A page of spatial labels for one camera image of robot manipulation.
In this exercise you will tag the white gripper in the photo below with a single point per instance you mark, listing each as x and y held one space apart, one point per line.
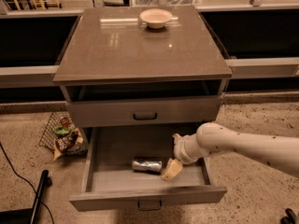
179 150

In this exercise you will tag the silver redbull can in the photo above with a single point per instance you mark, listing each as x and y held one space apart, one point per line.
139 164

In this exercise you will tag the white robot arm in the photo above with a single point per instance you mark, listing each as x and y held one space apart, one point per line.
278 152

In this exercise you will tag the closed grey upper drawer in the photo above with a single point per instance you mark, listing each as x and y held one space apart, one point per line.
144 111

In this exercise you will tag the open grey middle drawer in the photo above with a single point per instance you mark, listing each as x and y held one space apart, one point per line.
110 182

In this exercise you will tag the grey drawer cabinet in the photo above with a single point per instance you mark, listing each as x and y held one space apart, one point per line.
114 55

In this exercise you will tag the small can in basket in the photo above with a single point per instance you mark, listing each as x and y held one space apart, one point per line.
64 121

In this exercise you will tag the brown snack bag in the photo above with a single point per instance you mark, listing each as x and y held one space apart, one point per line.
71 142

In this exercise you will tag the green bowl in basket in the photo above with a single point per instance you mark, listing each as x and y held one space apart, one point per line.
61 131

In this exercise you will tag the black object bottom right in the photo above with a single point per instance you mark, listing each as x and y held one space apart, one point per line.
290 218

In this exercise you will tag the white bowl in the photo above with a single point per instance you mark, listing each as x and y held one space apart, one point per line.
155 18

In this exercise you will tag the wire basket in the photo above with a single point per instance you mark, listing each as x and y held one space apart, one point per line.
48 136

